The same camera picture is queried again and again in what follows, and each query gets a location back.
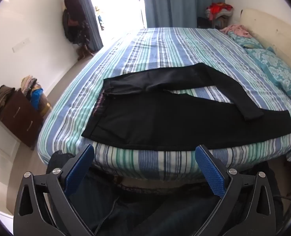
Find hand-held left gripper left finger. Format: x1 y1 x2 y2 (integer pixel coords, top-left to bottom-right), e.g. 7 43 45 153
13 144 104 236

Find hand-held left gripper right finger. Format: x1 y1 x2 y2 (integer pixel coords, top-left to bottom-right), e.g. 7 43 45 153
195 145 277 236

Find black pants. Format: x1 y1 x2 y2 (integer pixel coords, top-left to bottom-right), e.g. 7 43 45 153
81 63 291 151

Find person's dark clothing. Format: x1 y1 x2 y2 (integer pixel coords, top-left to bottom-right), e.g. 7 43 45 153
46 150 284 236

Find brown wooden dresser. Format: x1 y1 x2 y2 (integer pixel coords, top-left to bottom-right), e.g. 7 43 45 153
0 88 45 148

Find blue bag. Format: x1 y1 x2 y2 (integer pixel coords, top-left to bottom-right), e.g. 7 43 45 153
30 88 44 110

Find pile of folded clothes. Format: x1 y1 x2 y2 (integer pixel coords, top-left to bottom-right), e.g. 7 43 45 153
21 76 42 97

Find olive cloth bundle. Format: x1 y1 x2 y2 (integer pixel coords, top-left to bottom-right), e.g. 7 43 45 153
0 85 15 120

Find wooden coat stand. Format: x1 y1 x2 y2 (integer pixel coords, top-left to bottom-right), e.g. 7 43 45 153
77 41 96 61

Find large teal patterned pillow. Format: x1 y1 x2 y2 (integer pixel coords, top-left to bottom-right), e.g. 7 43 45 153
245 48 291 98

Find striped bed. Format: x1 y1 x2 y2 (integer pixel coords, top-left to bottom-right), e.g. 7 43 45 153
37 27 291 181

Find small teal patterned pillow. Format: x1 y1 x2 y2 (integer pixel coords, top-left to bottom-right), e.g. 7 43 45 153
228 31 264 50

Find narrow blue curtain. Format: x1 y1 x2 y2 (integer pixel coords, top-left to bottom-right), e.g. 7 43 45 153
68 0 104 52

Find pink crumpled cloth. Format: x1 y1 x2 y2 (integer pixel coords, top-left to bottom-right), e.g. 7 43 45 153
220 25 253 39

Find dark bedside stand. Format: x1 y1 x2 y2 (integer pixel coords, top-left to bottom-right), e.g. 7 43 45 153
197 15 231 30

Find cream headboard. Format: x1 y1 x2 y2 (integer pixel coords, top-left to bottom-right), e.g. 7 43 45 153
241 8 291 79

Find colourful hanging cloth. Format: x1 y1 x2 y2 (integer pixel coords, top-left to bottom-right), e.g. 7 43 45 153
95 6 104 31

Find dark hanging jacket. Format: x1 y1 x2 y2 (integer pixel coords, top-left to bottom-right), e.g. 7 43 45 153
62 0 90 45

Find red clothes pile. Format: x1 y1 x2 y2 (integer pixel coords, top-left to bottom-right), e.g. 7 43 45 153
206 2 234 20

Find wide blue curtain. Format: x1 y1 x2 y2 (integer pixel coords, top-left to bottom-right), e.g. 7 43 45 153
140 0 226 29

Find white wall plate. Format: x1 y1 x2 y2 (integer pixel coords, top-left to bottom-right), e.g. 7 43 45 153
12 38 31 53

